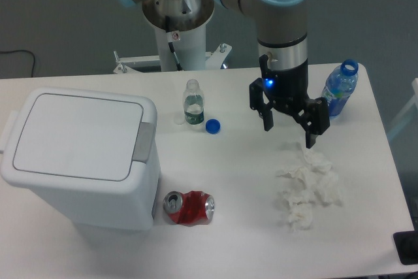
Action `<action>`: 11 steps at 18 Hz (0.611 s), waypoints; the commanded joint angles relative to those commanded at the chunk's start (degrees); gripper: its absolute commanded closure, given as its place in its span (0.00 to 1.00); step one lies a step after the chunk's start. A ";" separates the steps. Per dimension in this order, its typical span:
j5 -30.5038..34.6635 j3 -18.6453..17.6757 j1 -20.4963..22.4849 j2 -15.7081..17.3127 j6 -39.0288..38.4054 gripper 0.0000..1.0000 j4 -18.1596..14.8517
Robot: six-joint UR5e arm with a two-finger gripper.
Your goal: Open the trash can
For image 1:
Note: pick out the crumpled white tissue paper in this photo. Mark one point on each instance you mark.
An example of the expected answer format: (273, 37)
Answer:
(308, 182)

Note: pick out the white plastic trash can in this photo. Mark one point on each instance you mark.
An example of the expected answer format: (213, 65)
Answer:
(127, 204)

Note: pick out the blue plastic bottle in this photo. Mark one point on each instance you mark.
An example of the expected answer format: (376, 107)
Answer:
(340, 85)

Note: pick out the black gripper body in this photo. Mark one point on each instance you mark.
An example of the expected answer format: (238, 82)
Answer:
(285, 90)

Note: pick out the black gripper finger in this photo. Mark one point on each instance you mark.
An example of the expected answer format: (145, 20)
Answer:
(256, 102)
(313, 116)

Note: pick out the black device at table edge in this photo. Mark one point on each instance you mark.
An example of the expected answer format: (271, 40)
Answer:
(406, 246)

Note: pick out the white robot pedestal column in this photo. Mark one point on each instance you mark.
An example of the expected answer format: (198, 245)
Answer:
(186, 48)

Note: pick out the crushed red soda can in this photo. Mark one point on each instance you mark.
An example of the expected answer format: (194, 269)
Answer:
(189, 208)

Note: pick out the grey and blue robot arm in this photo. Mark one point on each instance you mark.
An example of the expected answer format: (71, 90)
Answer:
(281, 26)

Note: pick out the blue bottle cap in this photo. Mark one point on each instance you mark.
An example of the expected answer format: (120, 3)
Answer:
(212, 126)

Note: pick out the white trash can lid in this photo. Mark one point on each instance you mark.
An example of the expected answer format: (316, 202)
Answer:
(76, 137)

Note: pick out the clear plastic bottle green label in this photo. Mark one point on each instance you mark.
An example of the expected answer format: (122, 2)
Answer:
(193, 104)

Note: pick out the white bottle cap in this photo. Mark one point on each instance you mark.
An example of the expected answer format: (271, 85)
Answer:
(179, 120)

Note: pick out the grey lid push button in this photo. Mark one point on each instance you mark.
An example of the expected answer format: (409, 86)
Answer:
(143, 142)

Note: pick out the white metal base frame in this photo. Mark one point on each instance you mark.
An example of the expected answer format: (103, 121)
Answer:
(214, 60)

